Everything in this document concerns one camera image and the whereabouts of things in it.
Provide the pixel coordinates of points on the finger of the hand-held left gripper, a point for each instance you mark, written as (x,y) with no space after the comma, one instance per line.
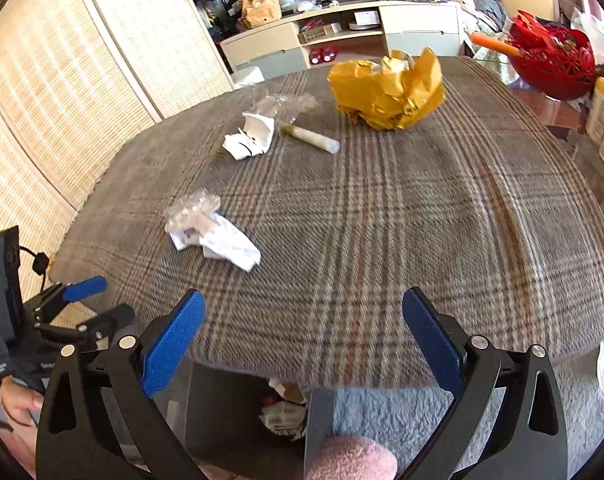
(84,288)
(107,322)

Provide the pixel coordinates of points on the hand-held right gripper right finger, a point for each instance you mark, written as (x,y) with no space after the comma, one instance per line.
(434,340)

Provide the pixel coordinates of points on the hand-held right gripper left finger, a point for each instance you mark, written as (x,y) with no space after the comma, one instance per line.
(174,340)

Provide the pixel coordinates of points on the black waste bin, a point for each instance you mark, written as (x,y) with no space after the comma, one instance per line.
(232,410)

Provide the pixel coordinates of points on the white paper with plastic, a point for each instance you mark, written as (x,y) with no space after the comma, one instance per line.
(212,237)

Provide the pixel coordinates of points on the white barcode paper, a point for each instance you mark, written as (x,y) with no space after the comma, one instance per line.
(284,422)

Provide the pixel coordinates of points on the torn white barcode box piece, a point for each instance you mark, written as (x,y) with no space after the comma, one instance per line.
(252,137)

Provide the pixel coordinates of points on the white paper tube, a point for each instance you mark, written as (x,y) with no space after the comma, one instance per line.
(312,139)

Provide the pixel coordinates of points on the yellow paper bag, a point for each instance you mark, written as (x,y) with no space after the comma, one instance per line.
(386,92)

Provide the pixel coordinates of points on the clear plastic wrapper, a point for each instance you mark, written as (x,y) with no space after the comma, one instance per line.
(282,107)

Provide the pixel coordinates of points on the person's left hand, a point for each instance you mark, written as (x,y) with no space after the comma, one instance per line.
(19,400)

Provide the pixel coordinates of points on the brown plaid tablecloth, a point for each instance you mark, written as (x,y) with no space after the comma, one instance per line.
(357,260)

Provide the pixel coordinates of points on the person's pink fleece leg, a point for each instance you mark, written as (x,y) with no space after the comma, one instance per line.
(352,460)

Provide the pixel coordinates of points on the woven folding screen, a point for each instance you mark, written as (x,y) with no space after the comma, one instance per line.
(57,110)

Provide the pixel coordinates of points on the glass table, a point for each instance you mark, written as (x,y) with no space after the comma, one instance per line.
(546,115)

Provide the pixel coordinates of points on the white plastic stool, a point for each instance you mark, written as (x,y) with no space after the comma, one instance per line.
(248,77)

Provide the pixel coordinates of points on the red openwork basket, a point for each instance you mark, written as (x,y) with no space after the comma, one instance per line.
(556,70)

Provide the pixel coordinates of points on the pair of red bottles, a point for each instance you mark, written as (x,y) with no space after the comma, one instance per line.
(324,55)

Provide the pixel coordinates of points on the beige and grey TV cabinet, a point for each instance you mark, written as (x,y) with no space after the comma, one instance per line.
(416,25)

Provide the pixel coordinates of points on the small white device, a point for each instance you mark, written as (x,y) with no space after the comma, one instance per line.
(364,20)

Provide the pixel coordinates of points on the flat cardboard box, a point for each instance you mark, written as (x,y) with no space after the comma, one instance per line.
(319,32)

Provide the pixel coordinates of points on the yellow plush bag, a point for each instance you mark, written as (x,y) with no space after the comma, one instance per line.
(259,7)

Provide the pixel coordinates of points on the pile of clothes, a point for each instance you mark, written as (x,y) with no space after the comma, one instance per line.
(476,2)

